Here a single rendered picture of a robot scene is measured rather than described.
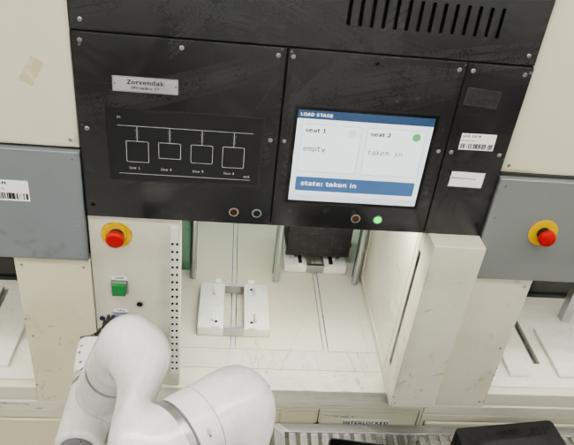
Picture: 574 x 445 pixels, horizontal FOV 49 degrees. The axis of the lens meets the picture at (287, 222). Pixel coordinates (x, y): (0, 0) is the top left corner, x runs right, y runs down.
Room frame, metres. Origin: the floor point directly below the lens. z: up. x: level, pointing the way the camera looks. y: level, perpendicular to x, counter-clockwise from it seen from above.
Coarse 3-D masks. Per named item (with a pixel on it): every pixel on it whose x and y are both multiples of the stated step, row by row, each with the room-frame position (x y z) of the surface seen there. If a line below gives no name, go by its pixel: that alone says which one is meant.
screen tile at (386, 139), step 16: (368, 128) 1.19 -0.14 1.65; (368, 144) 1.19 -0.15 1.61; (384, 144) 1.19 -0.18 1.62; (400, 144) 1.19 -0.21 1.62; (416, 144) 1.20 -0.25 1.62; (368, 160) 1.19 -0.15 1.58; (384, 160) 1.19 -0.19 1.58; (400, 160) 1.20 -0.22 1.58; (416, 160) 1.20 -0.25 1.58; (384, 176) 1.19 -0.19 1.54; (400, 176) 1.20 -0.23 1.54; (416, 176) 1.20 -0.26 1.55
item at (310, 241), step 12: (288, 228) 1.70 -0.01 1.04; (300, 228) 1.69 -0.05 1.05; (312, 228) 1.70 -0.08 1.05; (324, 228) 1.70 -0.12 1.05; (288, 240) 1.69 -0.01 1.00; (300, 240) 1.70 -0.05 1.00; (312, 240) 1.70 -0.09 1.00; (324, 240) 1.70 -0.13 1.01; (336, 240) 1.71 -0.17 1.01; (348, 240) 1.71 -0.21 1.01; (288, 252) 1.69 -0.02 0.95; (300, 252) 1.70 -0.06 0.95; (312, 252) 1.70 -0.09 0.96; (324, 252) 1.71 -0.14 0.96; (336, 252) 1.71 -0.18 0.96; (348, 252) 1.72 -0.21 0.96
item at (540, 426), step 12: (456, 432) 1.11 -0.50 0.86; (468, 432) 1.11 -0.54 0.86; (480, 432) 1.12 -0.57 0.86; (492, 432) 1.12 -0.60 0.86; (504, 432) 1.13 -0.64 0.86; (516, 432) 1.13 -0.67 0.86; (528, 432) 1.14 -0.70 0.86; (540, 432) 1.14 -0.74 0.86; (552, 432) 1.15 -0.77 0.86; (456, 444) 1.09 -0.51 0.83; (468, 444) 1.08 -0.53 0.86; (480, 444) 1.08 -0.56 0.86; (492, 444) 1.08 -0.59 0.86; (504, 444) 1.09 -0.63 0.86; (516, 444) 1.09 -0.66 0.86; (528, 444) 1.10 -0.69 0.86; (540, 444) 1.10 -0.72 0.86; (552, 444) 1.11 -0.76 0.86; (564, 444) 1.11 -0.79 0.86
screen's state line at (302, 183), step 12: (300, 180) 1.17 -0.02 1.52; (312, 180) 1.17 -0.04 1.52; (324, 180) 1.18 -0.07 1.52; (336, 180) 1.18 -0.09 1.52; (348, 180) 1.18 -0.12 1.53; (360, 180) 1.19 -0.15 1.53; (360, 192) 1.19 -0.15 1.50; (372, 192) 1.19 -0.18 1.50; (384, 192) 1.19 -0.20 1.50; (396, 192) 1.20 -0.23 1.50; (408, 192) 1.20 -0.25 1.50
